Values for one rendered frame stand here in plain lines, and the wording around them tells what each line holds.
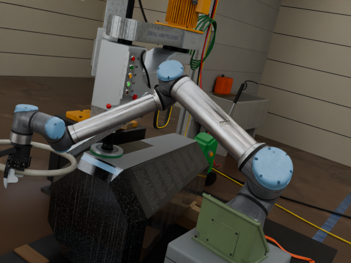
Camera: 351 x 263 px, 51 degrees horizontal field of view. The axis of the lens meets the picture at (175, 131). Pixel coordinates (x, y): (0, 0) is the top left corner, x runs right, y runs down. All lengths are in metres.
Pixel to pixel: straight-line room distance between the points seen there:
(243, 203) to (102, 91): 1.22
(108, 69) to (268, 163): 1.26
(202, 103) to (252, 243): 0.58
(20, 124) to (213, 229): 0.91
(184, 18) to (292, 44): 4.81
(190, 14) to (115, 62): 0.81
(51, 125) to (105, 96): 0.78
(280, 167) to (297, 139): 6.02
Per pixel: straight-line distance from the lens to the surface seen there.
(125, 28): 2.25
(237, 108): 5.41
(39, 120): 1.65
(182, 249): 1.55
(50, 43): 9.37
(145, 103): 1.74
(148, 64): 2.65
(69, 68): 9.82
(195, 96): 1.57
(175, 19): 2.84
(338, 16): 7.31
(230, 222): 1.50
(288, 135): 7.48
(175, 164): 2.74
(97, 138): 2.29
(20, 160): 1.75
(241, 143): 1.47
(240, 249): 1.51
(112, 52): 2.30
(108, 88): 2.32
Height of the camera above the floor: 1.67
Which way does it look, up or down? 15 degrees down
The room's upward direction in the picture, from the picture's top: 12 degrees clockwise
